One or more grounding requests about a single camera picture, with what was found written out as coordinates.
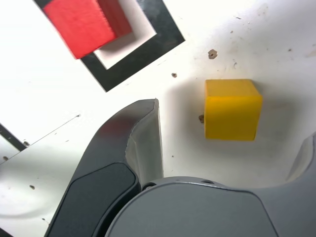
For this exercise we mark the yellow cube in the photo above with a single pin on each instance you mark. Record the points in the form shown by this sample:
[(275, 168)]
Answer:
[(232, 116)]

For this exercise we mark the red cube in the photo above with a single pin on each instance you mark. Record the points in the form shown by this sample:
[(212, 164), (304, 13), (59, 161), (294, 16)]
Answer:
[(79, 27)]

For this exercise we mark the black tape square outline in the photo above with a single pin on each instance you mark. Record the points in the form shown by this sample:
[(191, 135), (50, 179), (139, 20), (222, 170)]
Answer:
[(138, 59)]

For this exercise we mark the black tape strip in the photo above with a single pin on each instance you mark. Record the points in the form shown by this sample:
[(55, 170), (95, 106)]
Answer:
[(11, 137)]

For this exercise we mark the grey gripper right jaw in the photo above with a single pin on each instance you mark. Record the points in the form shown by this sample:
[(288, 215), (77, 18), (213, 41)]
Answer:
[(197, 212)]

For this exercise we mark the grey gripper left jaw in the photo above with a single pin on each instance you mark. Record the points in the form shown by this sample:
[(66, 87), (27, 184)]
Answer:
[(103, 172)]

